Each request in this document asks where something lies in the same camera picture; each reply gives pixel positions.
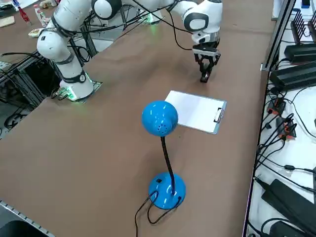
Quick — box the orange black plug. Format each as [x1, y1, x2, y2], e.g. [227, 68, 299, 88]
[276, 117, 298, 141]
[268, 98, 286, 116]

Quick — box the aluminium frame post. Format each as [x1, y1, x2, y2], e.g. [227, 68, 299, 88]
[261, 0, 297, 72]

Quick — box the large black power brick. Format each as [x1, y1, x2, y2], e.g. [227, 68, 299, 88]
[261, 178, 316, 234]
[283, 42, 316, 64]
[269, 62, 316, 89]

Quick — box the metal clipboard clip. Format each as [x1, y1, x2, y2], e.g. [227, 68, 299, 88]
[213, 107, 225, 123]

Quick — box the red plastic bottle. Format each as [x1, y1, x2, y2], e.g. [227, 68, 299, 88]
[16, 5, 32, 26]

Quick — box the white bottle red cap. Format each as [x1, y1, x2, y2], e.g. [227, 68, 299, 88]
[33, 3, 49, 27]

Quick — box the black slotted rack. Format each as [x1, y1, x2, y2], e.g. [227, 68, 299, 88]
[290, 10, 316, 44]

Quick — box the blue desk lamp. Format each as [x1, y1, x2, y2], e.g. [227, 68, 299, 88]
[141, 99, 187, 211]

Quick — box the white paper sheet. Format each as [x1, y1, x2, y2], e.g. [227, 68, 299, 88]
[164, 90, 224, 133]

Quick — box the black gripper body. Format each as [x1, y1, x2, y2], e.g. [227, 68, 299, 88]
[192, 39, 222, 63]

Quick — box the black lamp cable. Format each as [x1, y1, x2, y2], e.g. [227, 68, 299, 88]
[134, 190, 184, 237]

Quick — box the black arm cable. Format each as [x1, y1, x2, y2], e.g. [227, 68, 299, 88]
[74, 0, 196, 51]

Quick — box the light blue clipboard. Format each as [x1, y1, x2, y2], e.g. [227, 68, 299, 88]
[163, 90, 228, 135]

